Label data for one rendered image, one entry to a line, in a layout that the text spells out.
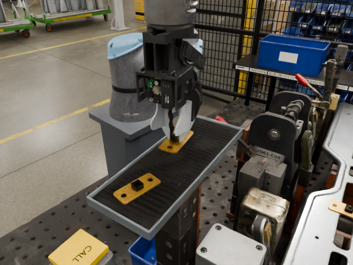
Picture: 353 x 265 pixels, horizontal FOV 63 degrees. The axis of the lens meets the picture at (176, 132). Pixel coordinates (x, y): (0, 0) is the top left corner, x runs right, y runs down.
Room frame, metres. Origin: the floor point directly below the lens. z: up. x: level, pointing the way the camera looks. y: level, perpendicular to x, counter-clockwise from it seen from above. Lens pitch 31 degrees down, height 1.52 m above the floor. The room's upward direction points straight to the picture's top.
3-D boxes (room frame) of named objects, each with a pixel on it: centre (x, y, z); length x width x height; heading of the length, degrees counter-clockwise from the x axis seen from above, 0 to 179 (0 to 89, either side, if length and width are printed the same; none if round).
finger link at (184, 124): (0.44, -0.01, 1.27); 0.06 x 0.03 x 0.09; 154
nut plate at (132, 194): (0.39, 0.07, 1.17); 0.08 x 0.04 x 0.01; 134
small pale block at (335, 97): (1.01, -0.60, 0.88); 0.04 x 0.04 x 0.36; 57
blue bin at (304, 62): (1.45, -0.59, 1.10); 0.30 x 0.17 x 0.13; 57
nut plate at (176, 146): (0.47, 0.00, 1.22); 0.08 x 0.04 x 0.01; 154
